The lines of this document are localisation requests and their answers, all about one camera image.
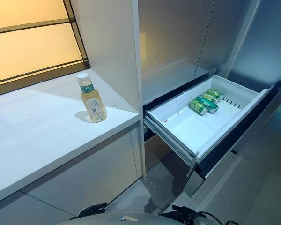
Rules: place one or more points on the green drink can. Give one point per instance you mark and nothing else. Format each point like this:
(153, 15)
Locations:
(210, 105)
(197, 107)
(215, 93)

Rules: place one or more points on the white counter cabinet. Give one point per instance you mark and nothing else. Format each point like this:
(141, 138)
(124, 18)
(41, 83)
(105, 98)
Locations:
(49, 140)

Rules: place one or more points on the silver robot torso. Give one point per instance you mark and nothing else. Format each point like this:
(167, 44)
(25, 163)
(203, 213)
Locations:
(131, 220)

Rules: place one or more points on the dark framed amber window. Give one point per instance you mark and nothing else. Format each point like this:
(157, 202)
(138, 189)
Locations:
(25, 47)

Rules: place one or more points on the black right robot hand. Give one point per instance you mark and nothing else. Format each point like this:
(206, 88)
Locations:
(179, 211)

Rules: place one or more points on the white tall cabinet panel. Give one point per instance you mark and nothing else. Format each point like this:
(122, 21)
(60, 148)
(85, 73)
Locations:
(107, 35)

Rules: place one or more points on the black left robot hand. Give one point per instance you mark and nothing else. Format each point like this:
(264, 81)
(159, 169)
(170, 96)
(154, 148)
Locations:
(93, 209)

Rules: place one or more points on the yellow tea bottle white cap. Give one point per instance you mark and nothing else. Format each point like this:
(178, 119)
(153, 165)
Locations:
(91, 106)

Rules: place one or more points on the white fridge drawer steel front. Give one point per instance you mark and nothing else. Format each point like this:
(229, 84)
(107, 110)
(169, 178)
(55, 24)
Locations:
(182, 126)

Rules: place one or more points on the stainless steel fridge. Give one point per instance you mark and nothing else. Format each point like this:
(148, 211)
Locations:
(178, 35)

